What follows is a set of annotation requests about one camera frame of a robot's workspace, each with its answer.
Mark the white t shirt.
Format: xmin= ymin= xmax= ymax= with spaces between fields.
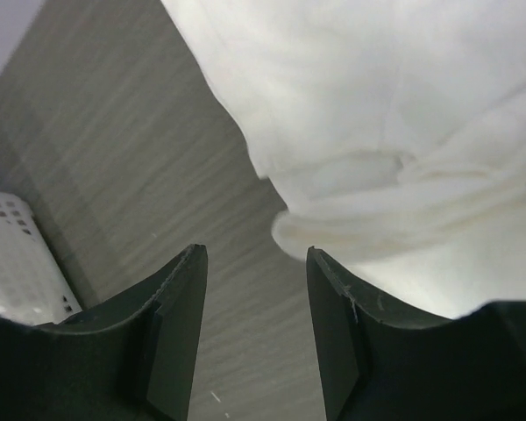
xmin=164 ymin=1 xmax=526 ymax=318

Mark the white plastic basket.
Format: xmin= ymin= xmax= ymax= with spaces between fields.
xmin=0 ymin=192 xmax=82 ymax=325

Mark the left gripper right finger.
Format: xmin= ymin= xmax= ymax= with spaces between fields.
xmin=306 ymin=248 xmax=526 ymax=420

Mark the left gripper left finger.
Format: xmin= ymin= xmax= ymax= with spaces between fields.
xmin=0 ymin=245 xmax=208 ymax=420

